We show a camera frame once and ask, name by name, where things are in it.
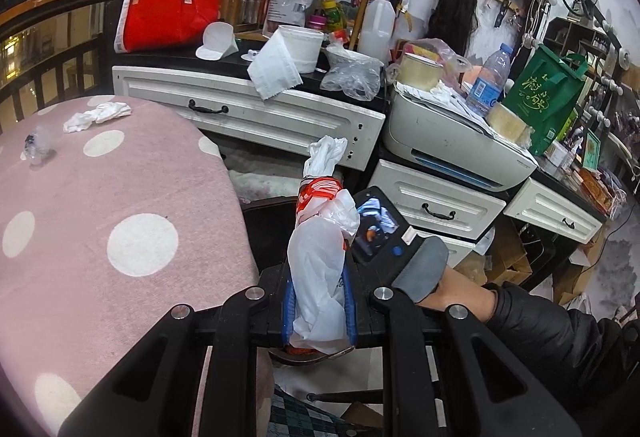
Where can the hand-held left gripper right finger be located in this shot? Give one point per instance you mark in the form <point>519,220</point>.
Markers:
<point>350,317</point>

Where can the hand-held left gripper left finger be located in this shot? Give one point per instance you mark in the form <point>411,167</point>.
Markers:
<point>289,312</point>

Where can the white plastic bag red print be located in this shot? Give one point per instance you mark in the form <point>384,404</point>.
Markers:
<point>320,267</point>

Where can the person's right forearm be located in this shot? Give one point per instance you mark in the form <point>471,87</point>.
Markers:
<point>550,352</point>

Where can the person's right hand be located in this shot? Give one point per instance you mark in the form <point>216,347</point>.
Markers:
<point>455,294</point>

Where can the medium white drawer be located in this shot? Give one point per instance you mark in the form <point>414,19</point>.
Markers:
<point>440,197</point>

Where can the low white drawer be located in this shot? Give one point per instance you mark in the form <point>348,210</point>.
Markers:
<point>465,247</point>

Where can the checkered dark cloth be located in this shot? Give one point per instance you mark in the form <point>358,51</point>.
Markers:
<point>300,417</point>

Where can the cardboard box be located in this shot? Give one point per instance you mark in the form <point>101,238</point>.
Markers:
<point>510,257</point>

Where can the white printer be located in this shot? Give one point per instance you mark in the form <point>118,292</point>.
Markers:
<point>440,137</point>

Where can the small white drawer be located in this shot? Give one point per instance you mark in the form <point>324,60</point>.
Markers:
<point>550,212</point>

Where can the translucent plastic food container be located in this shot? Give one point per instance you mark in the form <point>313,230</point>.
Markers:
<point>507,124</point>

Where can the clear plastic bag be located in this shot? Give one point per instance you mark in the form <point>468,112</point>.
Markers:
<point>352,74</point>

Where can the bagged food container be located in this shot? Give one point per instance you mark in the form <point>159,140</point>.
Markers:
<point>422,67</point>

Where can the clear water bottle blue label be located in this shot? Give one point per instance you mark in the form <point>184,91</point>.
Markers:
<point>487,82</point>

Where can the wide white drawer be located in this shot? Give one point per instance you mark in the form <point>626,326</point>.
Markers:
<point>250,117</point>

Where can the orange snack packet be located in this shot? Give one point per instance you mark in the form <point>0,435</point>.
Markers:
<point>595,189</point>

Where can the green tote bag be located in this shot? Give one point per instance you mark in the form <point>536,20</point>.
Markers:
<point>542,102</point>

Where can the pink polka-dot tablecloth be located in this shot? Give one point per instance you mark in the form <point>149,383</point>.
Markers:
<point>75,267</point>

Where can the translucent jug with red cap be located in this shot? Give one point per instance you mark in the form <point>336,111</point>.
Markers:
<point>376,29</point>

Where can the white embossed wipe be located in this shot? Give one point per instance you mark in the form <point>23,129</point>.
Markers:
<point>272,67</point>

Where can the white plastic tub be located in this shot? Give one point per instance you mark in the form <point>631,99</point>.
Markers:
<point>305,47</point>

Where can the black wig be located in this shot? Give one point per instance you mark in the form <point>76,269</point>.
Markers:
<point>452,14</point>

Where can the pink lidded jar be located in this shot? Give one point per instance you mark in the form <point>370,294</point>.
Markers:
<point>316,23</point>

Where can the crumpled white tissue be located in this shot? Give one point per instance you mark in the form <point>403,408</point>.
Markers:
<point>97,114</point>

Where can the white paper cone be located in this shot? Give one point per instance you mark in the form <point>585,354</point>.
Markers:
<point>217,39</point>

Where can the small crumpled clear plastic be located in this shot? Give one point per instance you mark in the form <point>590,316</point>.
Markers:
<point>37,148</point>

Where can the red shopping bag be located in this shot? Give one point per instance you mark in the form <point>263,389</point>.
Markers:
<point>165,12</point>

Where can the black railing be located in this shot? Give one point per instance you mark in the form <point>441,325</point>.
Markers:
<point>50,62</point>

